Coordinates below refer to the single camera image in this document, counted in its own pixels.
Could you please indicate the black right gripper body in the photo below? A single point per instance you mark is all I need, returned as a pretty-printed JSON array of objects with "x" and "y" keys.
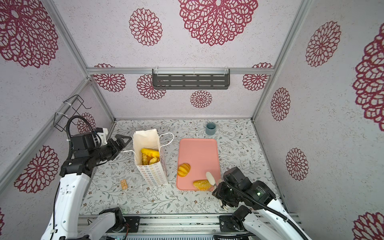
[{"x": 226, "y": 195}]

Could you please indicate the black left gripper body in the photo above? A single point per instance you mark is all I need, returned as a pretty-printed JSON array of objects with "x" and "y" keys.
[{"x": 108, "y": 151}]

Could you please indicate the steel tongs with cream tips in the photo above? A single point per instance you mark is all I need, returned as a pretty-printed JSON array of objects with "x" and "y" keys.
[{"x": 212, "y": 180}]

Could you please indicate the long orange baguette loaf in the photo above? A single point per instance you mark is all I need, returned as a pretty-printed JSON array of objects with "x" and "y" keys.
[{"x": 150, "y": 152}]

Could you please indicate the round yellow crusty bun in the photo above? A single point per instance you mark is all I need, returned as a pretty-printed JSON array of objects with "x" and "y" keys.
[{"x": 202, "y": 185}]

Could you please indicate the printed white paper bag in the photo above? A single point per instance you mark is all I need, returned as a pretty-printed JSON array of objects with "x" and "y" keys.
[{"x": 156, "y": 174}]

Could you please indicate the small round striped bun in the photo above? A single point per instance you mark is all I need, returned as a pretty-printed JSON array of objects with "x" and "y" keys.
[{"x": 184, "y": 169}]

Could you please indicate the long striped bread roll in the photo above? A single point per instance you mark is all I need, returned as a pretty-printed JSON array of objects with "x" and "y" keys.
[{"x": 145, "y": 160}]

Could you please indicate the wavy-edged yellow pastry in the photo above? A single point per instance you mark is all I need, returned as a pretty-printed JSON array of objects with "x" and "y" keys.
[{"x": 153, "y": 160}]

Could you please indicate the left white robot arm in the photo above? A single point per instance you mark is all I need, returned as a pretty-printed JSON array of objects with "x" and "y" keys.
[{"x": 87, "y": 151}]

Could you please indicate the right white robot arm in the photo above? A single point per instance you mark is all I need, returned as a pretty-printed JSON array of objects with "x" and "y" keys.
[{"x": 258, "y": 211}]

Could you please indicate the small wooden block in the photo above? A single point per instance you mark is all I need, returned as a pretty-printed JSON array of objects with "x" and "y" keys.
[{"x": 124, "y": 185}]

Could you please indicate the pink plastic tray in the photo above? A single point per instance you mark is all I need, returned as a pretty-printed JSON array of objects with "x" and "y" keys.
[{"x": 203, "y": 156}]

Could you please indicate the teal ceramic cup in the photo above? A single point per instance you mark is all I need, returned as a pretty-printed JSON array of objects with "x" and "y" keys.
[{"x": 210, "y": 129}]

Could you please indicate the black wire wall rack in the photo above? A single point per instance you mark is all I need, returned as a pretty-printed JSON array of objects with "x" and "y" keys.
[{"x": 72, "y": 106}]

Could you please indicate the grey wall shelf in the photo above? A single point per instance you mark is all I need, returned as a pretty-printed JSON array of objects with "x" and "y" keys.
[{"x": 192, "y": 80}]

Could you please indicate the metal base rail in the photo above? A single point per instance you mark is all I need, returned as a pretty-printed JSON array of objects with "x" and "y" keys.
[{"x": 169, "y": 225}]

